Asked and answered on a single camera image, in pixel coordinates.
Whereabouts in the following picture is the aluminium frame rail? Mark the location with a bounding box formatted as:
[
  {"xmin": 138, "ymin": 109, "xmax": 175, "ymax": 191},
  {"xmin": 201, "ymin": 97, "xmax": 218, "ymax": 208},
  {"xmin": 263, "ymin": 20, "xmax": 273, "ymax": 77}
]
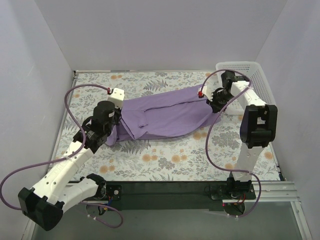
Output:
[{"xmin": 24, "ymin": 181, "xmax": 312, "ymax": 240}]

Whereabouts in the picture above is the purple t shirt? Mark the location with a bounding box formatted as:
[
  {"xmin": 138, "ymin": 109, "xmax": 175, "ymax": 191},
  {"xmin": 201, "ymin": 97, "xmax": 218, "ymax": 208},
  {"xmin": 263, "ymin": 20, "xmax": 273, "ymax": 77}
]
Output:
[{"xmin": 106, "ymin": 86, "xmax": 220, "ymax": 146}]

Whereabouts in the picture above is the white plastic laundry basket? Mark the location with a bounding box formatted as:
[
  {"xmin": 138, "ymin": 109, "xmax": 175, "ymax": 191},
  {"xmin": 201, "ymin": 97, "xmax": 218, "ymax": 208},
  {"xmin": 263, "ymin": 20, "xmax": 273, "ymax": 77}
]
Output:
[{"xmin": 215, "ymin": 61, "xmax": 276, "ymax": 116}]

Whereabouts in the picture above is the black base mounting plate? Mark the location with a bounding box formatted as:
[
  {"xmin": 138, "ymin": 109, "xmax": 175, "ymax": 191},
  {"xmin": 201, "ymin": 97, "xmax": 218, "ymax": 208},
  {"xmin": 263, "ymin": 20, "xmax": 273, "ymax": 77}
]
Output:
[{"xmin": 101, "ymin": 181, "xmax": 258, "ymax": 211}]

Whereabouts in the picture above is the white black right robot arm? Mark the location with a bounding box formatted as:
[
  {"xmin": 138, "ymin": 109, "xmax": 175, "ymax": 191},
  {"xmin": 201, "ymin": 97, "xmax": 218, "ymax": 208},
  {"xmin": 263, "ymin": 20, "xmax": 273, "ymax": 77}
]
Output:
[{"xmin": 198, "ymin": 69, "xmax": 278, "ymax": 200}]

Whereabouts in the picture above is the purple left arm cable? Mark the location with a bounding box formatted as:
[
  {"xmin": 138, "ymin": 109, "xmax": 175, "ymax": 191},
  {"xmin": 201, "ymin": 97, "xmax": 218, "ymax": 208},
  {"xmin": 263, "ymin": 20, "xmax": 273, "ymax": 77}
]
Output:
[{"xmin": 0, "ymin": 84, "xmax": 124, "ymax": 228}]

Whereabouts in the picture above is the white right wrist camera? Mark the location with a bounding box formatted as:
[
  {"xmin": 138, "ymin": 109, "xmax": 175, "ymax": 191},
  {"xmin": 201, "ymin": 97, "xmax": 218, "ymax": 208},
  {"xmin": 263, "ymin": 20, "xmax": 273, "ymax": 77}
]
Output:
[{"xmin": 197, "ymin": 85, "xmax": 214, "ymax": 102}]

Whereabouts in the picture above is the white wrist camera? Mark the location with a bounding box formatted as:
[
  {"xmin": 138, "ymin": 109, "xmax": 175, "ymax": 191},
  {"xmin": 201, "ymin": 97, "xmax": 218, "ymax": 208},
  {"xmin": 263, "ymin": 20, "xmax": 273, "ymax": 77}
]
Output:
[
  {"xmin": 197, "ymin": 85, "xmax": 214, "ymax": 102},
  {"xmin": 107, "ymin": 88, "xmax": 125, "ymax": 110}
]

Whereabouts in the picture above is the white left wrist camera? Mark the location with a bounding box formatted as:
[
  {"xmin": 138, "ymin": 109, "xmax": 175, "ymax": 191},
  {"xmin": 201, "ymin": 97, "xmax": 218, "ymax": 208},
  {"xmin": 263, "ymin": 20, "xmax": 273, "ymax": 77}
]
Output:
[{"xmin": 107, "ymin": 88, "xmax": 125, "ymax": 110}]

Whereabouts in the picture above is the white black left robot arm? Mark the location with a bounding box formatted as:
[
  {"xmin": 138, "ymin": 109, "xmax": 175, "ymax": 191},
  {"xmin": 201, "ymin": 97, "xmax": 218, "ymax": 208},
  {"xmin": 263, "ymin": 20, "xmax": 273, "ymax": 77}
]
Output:
[{"xmin": 18, "ymin": 100, "xmax": 123, "ymax": 231}]

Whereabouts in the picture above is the floral tablecloth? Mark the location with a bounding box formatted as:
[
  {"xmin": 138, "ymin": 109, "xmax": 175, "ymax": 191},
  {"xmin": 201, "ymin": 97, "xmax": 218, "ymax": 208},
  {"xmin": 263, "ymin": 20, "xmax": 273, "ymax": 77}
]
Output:
[{"xmin": 49, "ymin": 71, "xmax": 280, "ymax": 182}]

